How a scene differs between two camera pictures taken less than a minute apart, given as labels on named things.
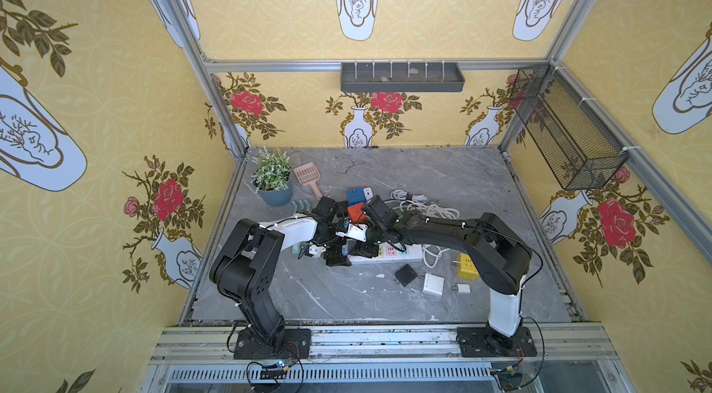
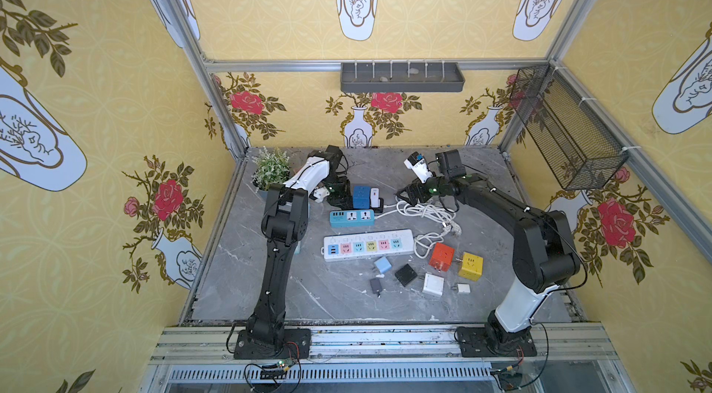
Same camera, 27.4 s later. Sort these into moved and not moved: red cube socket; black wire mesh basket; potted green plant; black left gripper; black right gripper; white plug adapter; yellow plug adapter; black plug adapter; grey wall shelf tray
Moved: black left gripper; black right gripper; red cube socket
Not moved: white plug adapter; yellow plug adapter; potted green plant; black plug adapter; black wire mesh basket; grey wall shelf tray
